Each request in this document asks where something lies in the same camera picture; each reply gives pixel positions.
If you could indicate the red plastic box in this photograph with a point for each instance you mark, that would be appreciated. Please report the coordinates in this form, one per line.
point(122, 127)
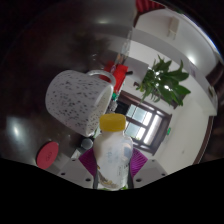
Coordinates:
point(118, 75)

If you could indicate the white wall heater unit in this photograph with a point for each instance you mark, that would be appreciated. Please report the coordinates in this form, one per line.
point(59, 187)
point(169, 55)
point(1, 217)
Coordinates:
point(174, 28)

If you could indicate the yellow-capped clear plastic bottle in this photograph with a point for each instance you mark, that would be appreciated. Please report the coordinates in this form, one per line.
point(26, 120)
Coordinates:
point(113, 156)

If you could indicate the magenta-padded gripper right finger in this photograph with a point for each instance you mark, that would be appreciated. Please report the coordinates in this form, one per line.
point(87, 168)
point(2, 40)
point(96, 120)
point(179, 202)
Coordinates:
point(150, 171)

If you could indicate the red carpeted staircase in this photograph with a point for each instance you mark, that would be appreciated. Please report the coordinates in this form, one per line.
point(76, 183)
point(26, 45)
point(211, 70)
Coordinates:
point(146, 5)

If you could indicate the green exit sign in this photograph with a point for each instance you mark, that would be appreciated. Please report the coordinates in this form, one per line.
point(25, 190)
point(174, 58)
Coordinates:
point(168, 131)

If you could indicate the white speckled mug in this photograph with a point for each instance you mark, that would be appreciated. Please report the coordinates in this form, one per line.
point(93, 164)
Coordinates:
point(75, 100)

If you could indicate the smaller potted plant, white pot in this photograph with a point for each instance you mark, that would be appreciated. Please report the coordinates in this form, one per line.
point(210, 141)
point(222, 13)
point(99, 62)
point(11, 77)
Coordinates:
point(165, 81)

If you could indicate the grey round speaker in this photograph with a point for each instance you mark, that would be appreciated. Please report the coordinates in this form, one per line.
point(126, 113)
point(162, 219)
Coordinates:
point(87, 143)

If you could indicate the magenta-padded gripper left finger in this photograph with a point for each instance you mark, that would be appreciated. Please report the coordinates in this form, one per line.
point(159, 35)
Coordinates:
point(75, 173)

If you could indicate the dark wooden glazed door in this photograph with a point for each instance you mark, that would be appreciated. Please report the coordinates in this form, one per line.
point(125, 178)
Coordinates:
point(146, 121)

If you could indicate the flat round red coaster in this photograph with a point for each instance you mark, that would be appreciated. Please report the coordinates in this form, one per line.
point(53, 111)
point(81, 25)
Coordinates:
point(47, 156)

